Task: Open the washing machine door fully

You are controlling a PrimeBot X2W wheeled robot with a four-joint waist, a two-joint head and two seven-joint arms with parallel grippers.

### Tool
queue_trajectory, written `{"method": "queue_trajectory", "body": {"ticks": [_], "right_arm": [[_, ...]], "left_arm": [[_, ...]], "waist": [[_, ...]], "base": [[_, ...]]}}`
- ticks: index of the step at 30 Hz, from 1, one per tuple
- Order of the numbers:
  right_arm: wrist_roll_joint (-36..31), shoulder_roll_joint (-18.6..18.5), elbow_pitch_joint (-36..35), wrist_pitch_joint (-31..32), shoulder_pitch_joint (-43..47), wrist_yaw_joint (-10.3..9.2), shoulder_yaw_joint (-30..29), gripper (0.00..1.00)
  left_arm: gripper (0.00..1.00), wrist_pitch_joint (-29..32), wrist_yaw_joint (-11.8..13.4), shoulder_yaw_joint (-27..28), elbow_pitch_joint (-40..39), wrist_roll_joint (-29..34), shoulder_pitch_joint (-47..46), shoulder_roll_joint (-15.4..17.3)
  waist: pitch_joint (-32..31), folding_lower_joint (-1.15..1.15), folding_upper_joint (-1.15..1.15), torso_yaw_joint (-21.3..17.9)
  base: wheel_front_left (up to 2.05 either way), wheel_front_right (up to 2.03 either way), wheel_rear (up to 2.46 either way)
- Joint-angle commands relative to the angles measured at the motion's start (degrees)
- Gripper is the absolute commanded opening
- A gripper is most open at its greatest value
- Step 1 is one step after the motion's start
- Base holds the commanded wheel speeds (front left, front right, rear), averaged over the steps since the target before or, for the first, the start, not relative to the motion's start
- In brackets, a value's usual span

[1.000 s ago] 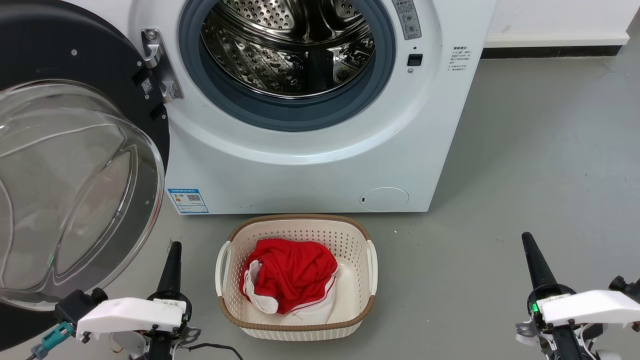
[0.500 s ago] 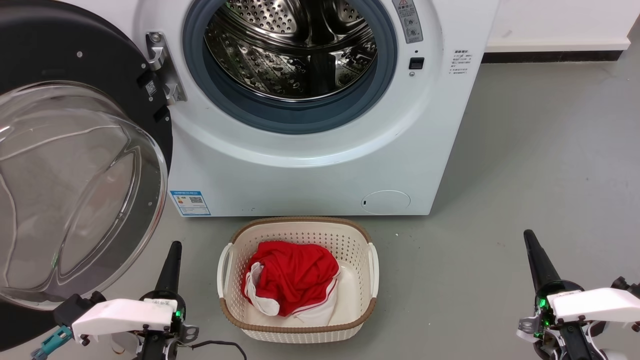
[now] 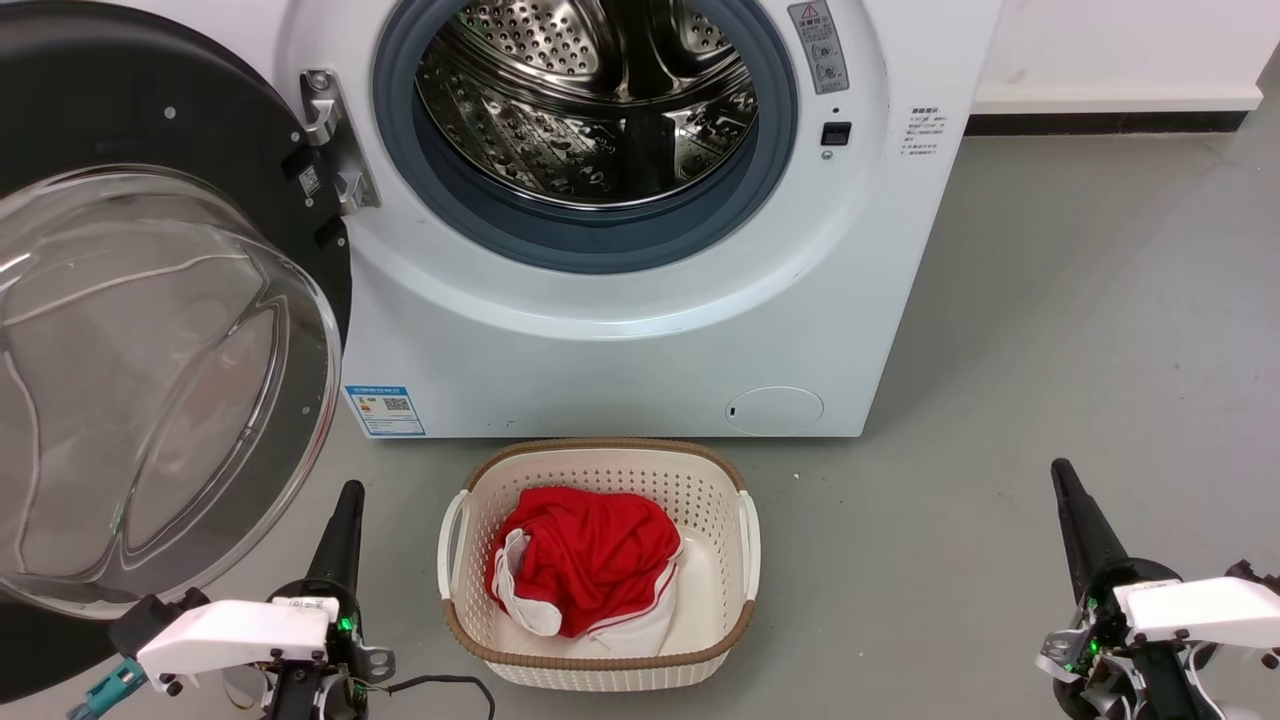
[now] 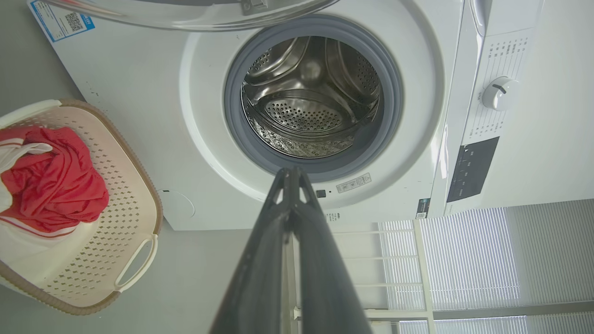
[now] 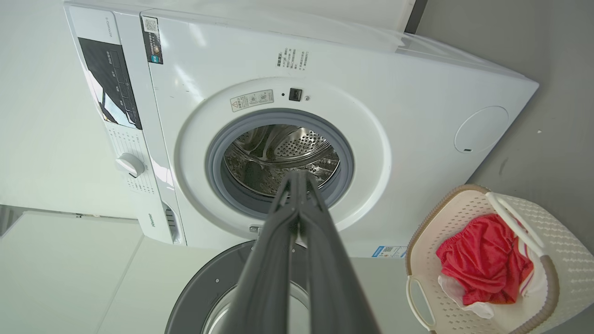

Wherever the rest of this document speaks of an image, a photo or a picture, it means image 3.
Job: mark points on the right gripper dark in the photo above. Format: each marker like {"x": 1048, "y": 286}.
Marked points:
{"x": 1110, "y": 650}

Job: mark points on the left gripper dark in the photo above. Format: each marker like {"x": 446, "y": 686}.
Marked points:
{"x": 345, "y": 660}

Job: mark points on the black round glass washer door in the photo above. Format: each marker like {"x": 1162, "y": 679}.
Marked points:
{"x": 150, "y": 380}

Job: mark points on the white front-load washing machine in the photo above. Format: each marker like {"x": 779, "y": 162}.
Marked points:
{"x": 620, "y": 350}

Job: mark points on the silver metal door hinge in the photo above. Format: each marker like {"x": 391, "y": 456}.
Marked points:
{"x": 335, "y": 140}

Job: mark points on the black door latch socket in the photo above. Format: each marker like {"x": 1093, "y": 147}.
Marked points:
{"x": 836, "y": 133}

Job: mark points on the blue energy label sticker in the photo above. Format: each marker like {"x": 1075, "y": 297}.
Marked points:
{"x": 385, "y": 412}

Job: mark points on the red and white garment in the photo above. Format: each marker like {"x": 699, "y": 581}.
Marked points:
{"x": 595, "y": 555}

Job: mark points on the round white filter cover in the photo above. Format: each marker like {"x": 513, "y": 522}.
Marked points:
{"x": 775, "y": 411}

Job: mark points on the cream perforated laundry basket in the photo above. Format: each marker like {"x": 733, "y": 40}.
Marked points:
{"x": 715, "y": 555}

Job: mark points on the black baseboard strip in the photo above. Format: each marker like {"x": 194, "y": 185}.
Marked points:
{"x": 1100, "y": 123}

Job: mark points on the small printed text sticker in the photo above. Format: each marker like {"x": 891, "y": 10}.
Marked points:
{"x": 922, "y": 130}

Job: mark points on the perforated steel washer drum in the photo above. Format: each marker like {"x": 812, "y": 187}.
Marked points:
{"x": 560, "y": 130}

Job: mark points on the grey warning sticker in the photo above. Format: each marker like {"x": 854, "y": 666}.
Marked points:
{"x": 820, "y": 45}

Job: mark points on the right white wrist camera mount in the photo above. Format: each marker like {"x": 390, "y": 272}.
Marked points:
{"x": 1200, "y": 608}

